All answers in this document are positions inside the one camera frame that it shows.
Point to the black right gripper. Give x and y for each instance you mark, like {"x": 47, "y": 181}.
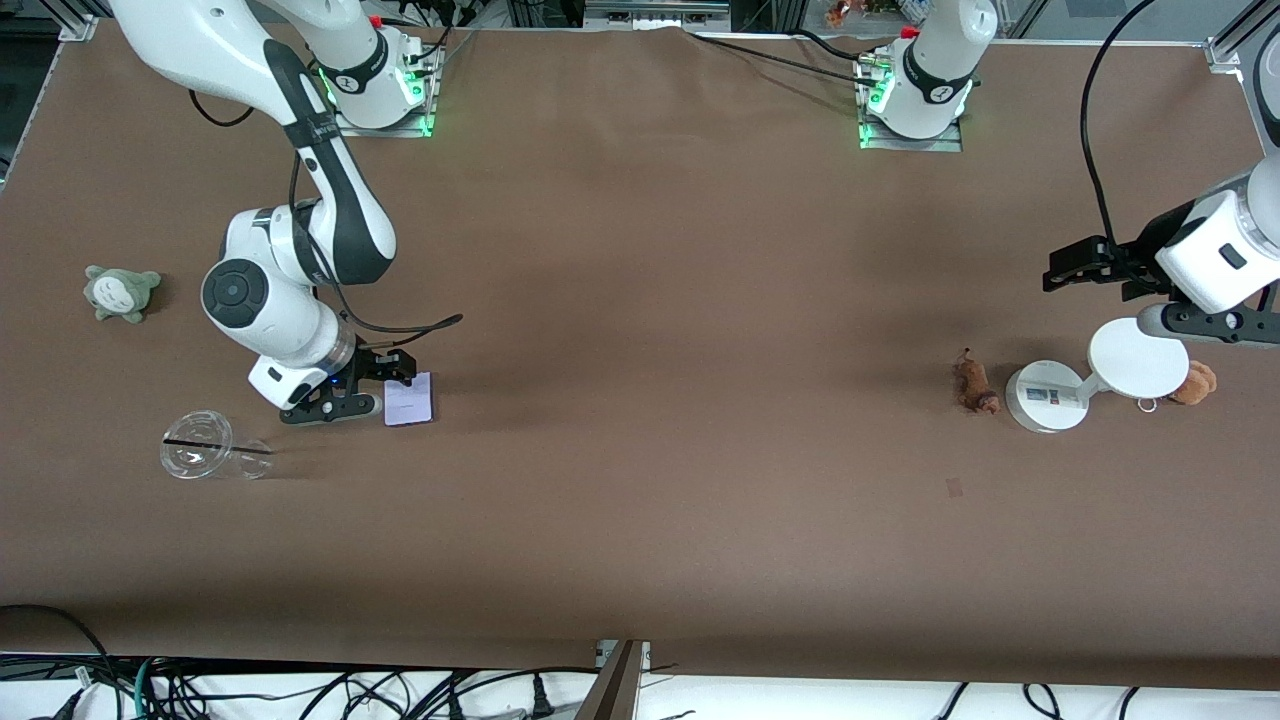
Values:
{"x": 372, "y": 362}

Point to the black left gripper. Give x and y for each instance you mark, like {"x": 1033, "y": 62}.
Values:
{"x": 1146, "y": 245}

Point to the purple square card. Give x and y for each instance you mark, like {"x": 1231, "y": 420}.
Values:
{"x": 410, "y": 400}

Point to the brown lion statue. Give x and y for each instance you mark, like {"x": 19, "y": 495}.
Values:
{"x": 975, "y": 385}

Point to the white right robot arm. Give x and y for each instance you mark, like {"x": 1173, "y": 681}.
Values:
{"x": 260, "y": 300}

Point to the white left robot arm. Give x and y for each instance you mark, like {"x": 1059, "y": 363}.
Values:
{"x": 940, "y": 60}

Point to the brown plush bear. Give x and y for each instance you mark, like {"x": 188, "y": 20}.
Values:
{"x": 1195, "y": 383}

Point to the black drinking straw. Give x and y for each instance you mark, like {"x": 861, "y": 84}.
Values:
{"x": 215, "y": 446}

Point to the clear plastic cup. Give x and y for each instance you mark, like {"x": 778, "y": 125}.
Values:
{"x": 195, "y": 455}

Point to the brown table cover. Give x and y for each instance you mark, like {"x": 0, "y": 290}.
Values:
{"x": 650, "y": 250}

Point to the grey Totoro plush toy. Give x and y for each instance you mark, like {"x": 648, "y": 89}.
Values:
{"x": 120, "y": 292}

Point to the black power plug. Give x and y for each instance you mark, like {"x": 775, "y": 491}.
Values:
{"x": 542, "y": 698}

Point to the black equipment rack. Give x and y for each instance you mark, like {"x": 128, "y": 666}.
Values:
{"x": 650, "y": 12}

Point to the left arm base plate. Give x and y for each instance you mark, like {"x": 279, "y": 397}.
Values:
{"x": 910, "y": 144}

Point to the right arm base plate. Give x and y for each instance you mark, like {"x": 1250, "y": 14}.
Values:
{"x": 370, "y": 131}

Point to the aluminium frame corner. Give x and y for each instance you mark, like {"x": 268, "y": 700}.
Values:
{"x": 1235, "y": 40}
{"x": 75, "y": 20}

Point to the aluminium profile post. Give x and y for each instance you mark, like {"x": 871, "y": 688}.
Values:
{"x": 612, "y": 685}

